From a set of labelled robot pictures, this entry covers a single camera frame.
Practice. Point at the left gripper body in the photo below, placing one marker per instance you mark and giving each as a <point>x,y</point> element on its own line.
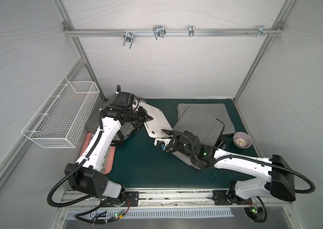
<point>142,115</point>

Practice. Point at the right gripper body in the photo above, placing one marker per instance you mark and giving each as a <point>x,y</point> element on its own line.
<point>174,137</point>

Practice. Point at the grey laptop bag with strap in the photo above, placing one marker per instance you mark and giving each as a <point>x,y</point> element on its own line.
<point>108,131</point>

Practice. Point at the grey laptop sleeve front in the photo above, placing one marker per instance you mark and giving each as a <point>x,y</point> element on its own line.
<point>198,119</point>

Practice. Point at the grey laptop sleeve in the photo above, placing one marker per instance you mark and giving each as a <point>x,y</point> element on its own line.
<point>198,119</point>
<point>219,111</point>

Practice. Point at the silver laptop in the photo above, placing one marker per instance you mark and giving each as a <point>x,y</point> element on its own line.
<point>159,122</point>

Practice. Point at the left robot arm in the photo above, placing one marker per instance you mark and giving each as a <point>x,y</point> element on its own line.
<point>84,176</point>

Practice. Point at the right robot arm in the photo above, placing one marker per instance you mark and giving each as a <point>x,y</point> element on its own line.
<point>270,176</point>

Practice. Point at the grey laptop sleeve back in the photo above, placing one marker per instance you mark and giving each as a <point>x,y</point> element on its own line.
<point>219,111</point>

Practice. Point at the pink bowl with snacks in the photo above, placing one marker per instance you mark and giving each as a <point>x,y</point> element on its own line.
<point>242,140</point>

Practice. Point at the green checkered cloth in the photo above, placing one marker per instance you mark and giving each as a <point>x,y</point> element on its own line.
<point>104,160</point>

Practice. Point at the metal hook clamp left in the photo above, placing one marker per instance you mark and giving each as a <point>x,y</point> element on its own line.
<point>128,38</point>

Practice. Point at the metal hook clamp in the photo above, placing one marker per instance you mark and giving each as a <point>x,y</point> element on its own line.
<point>128,38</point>
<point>260,32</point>
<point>159,31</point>

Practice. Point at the metal hook clamp middle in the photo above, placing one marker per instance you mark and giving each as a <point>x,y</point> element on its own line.
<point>159,31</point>

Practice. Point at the aluminium crossbar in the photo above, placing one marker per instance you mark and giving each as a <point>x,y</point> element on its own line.
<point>169,32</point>

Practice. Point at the metal hook clamp right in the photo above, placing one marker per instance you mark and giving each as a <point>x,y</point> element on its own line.
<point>260,32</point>

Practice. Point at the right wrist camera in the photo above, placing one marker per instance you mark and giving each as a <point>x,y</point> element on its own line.
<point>163,144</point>

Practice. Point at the aluminium front rail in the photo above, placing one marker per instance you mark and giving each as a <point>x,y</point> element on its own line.
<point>164,199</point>

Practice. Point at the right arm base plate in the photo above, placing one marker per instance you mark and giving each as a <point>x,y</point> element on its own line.
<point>227,197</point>

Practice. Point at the white wire basket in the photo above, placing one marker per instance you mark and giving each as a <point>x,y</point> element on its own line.
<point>60,120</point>

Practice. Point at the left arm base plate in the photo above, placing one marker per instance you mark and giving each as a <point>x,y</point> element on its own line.
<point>125,198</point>

